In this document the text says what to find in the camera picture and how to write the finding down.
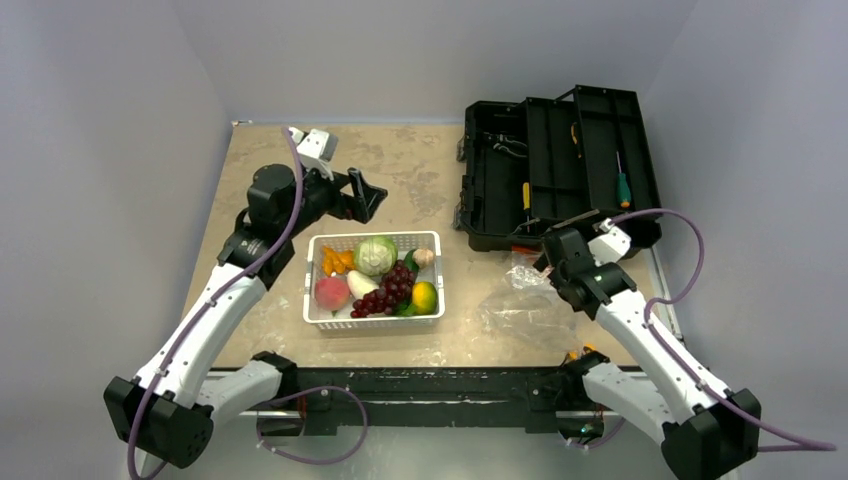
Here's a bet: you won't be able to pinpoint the yellow handled screwdriver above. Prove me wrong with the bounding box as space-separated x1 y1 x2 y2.
522 182 532 222

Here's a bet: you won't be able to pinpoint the white radish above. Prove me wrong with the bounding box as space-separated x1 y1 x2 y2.
346 270 379 300

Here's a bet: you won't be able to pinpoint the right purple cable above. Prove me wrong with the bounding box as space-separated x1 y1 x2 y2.
599 207 837 454

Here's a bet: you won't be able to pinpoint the green cucumber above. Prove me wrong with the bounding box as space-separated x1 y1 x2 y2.
403 249 420 274

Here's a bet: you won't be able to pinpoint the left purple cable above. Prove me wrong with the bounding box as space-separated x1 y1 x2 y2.
125 125 307 480

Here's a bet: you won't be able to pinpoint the green handled screwdriver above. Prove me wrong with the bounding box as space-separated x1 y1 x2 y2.
616 152 632 209

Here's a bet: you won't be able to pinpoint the purple grape bunch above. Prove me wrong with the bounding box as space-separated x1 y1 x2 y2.
351 261 417 318

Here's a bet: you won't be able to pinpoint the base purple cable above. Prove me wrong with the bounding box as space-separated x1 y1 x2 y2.
254 385 370 466

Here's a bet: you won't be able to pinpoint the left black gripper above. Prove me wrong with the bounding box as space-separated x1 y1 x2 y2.
280 160 384 238

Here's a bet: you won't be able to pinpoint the white plastic basket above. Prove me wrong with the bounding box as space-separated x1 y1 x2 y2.
303 231 446 329

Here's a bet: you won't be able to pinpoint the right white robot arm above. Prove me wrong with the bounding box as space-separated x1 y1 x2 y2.
535 227 761 479

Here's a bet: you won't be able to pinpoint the pink peach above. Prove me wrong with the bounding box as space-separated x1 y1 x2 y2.
313 276 351 312

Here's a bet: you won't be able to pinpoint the garlic bulb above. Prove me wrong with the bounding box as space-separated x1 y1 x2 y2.
412 248 436 269

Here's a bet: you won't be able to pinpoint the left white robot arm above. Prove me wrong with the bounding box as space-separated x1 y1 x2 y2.
104 164 388 479

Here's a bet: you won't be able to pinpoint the black open toolbox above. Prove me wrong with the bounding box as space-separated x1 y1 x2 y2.
453 85 662 256

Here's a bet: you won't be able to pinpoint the black pliers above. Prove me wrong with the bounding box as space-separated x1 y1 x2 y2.
483 133 528 158

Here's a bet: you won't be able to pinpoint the yellow black tool in tray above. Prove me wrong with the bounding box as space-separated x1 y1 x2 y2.
570 122 583 159

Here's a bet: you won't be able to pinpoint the clear zip top bag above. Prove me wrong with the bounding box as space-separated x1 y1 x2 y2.
476 250 579 351

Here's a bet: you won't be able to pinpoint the black base frame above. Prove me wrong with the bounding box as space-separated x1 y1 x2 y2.
256 352 609 435

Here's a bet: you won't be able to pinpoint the orange fruit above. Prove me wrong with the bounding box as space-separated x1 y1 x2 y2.
410 281 439 315

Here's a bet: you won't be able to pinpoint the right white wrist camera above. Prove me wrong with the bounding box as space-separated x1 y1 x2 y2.
587 219 632 266

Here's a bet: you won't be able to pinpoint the green cabbage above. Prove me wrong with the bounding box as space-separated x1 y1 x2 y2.
353 235 398 277

